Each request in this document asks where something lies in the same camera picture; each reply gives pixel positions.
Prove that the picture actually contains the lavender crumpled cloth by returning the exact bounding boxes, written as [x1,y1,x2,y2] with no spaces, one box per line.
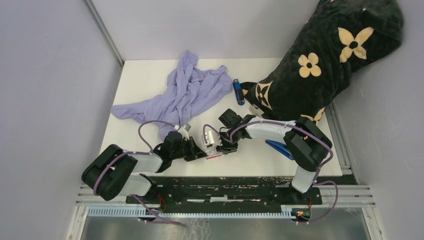
[110,50,233,140]

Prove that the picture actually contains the red white staple box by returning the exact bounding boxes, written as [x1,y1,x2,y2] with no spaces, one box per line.
[205,149,222,160]

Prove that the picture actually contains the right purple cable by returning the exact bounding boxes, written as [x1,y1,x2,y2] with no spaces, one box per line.
[202,119,339,225]

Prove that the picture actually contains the aluminium rail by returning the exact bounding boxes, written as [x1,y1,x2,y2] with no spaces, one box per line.
[75,183,377,208]

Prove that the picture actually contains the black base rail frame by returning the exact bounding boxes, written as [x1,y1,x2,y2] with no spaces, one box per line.
[140,176,333,214]

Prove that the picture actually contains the blue stapler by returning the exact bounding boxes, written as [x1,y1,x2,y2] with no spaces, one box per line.
[265,139,295,161]
[232,78,245,106]

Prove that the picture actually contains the slotted cable duct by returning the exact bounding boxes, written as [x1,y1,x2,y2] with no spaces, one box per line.
[86,206,294,220]

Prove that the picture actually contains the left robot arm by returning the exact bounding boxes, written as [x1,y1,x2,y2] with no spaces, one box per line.
[81,131,207,204]

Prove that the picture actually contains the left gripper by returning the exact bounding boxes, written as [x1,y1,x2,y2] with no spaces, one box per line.
[171,136,207,162]

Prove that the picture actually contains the black floral blanket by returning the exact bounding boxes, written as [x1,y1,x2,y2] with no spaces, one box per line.
[241,0,404,124]

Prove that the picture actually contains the beige and black stapler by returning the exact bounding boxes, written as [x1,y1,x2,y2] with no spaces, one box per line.
[249,104,264,118]

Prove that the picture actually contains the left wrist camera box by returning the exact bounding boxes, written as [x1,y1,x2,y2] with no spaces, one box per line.
[177,124,191,140]

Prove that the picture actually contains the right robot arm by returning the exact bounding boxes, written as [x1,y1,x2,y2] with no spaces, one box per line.
[218,109,334,204]

